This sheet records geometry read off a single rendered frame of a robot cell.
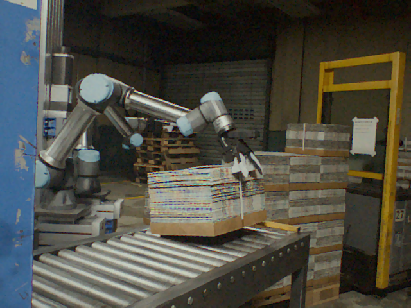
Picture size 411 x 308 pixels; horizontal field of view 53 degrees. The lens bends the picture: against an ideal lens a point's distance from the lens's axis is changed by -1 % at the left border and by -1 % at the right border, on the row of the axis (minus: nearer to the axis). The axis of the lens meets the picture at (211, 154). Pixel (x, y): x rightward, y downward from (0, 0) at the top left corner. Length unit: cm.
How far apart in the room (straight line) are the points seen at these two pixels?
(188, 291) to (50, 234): 100
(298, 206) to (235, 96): 759
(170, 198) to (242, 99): 875
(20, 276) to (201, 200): 99
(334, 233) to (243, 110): 723
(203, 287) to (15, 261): 71
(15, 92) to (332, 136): 274
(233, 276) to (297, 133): 205
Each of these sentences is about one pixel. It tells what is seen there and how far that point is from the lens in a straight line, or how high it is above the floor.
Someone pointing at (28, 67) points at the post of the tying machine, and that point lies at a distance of 45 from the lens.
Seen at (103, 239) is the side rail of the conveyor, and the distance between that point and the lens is 150.
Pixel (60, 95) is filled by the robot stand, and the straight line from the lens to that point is 216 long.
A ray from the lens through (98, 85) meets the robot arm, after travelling 165.
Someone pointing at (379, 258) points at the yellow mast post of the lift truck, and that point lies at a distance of 341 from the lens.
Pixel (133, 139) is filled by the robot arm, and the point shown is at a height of 112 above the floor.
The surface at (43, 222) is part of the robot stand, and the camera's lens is 194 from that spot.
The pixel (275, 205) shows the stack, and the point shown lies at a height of 75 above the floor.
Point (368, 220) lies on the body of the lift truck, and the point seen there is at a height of 55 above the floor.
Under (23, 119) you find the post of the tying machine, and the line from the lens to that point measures 44.
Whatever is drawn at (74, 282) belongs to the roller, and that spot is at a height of 80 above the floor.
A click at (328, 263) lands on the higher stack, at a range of 321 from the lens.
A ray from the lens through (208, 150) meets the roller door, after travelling 1062.
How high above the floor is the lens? 118
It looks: 3 degrees down
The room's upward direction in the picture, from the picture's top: 3 degrees clockwise
